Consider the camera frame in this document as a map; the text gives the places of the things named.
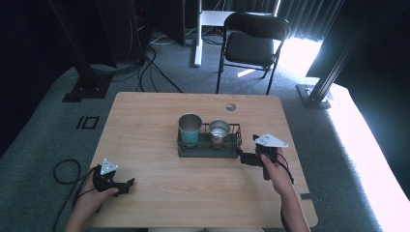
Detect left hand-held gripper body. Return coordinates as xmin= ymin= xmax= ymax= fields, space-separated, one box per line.
xmin=92 ymin=158 xmax=131 ymax=196

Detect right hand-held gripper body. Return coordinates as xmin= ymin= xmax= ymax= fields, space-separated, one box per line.
xmin=248 ymin=131 xmax=290 ymax=182

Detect silver metal cup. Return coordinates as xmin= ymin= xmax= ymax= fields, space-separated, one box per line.
xmin=208 ymin=119 xmax=232 ymax=151

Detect black wire basket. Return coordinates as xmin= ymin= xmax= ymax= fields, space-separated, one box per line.
xmin=176 ymin=122 xmax=243 ymax=160

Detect teal metal cup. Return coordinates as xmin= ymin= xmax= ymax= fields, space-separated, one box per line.
xmin=177 ymin=112 xmax=204 ymax=149

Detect person's left hand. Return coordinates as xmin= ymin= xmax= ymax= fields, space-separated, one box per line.
xmin=74 ymin=187 xmax=121 ymax=220

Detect person's right hand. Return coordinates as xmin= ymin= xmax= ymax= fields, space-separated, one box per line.
xmin=258 ymin=152 xmax=295 ymax=196

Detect black folding chair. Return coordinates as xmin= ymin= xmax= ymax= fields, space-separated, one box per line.
xmin=215 ymin=12 xmax=292 ymax=97

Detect black stand with base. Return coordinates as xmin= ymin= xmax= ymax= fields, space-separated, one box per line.
xmin=47 ymin=0 xmax=114 ymax=103

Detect dark curtain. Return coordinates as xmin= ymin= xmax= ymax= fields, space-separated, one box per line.
xmin=276 ymin=0 xmax=346 ymax=43

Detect right hand-held gripper cable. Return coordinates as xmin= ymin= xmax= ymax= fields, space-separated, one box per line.
xmin=275 ymin=150 xmax=296 ymax=186

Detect hand-held gripper cable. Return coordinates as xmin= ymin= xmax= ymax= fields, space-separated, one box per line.
xmin=275 ymin=150 xmax=296 ymax=186
xmin=51 ymin=159 xmax=99 ymax=232

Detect left hand-held gripper cable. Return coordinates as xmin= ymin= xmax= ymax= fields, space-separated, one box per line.
xmin=51 ymin=159 xmax=99 ymax=232

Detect metal stand with base plate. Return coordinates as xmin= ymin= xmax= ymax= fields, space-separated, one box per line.
xmin=296 ymin=0 xmax=366 ymax=110

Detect black floor cables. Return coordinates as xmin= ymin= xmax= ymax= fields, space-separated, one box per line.
xmin=89 ymin=30 xmax=185 ymax=94

